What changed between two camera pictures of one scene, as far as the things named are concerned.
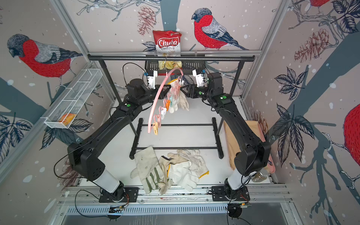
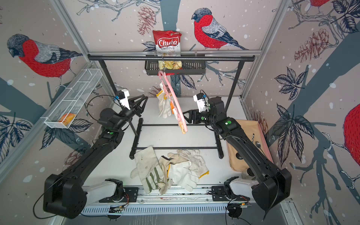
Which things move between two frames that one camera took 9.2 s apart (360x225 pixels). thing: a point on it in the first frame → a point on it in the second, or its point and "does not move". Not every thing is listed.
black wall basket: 187,66 does not move
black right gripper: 190,88 → 192,113
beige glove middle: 163,187 does not move
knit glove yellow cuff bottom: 198,166 does not move
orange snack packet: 66,118 does not move
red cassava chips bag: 168,44 does not move
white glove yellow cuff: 180,174 does not move
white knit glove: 174,94 → 164,105
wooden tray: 234,147 does not move
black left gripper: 163,93 → 136,110
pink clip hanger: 166,94 → 174,100
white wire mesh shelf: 64,110 does not move
